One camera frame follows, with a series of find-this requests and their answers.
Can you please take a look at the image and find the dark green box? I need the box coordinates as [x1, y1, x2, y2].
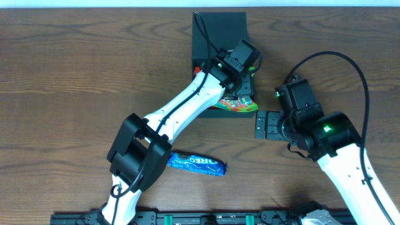
[192, 12, 258, 118]

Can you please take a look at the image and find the black mounting rail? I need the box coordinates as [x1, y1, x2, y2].
[49, 201, 357, 225]

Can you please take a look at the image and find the green gummy candy bag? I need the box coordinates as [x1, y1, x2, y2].
[212, 79, 259, 113]

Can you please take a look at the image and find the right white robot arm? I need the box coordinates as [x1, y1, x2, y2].
[276, 79, 399, 224]

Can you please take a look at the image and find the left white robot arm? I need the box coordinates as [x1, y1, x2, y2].
[99, 39, 261, 224]

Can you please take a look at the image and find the red snack bag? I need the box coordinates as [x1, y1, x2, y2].
[193, 66, 201, 78]

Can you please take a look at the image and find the blue Oreo cookie pack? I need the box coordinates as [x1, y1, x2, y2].
[167, 152, 227, 176]

